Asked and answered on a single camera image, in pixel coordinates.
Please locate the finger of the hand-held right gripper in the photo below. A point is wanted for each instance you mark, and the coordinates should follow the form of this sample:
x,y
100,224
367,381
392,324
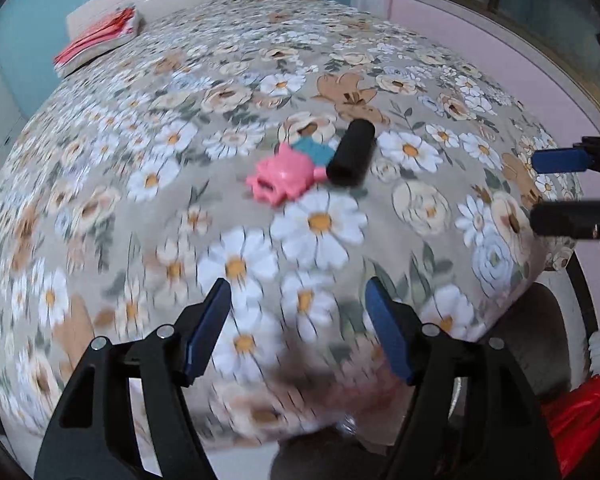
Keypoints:
x,y
557,160
570,217

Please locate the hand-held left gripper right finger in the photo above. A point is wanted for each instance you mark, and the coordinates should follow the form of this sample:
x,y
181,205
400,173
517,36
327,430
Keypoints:
x,y
387,330

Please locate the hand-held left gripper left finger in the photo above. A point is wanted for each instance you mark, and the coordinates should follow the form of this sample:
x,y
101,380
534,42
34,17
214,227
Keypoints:
x,y
207,330

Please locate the pink plastic toy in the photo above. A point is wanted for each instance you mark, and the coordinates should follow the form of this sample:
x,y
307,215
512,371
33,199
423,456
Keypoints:
x,y
280,177

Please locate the black cylinder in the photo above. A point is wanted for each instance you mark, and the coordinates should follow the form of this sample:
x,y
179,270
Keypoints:
x,y
350,152

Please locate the teal block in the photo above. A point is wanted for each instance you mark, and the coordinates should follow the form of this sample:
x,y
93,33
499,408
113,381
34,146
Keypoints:
x,y
312,149

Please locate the floral bedsheet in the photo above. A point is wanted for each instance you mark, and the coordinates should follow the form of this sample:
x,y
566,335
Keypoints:
x,y
130,210

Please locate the person's red jacket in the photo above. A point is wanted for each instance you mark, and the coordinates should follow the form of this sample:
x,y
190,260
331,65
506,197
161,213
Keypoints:
x,y
575,420

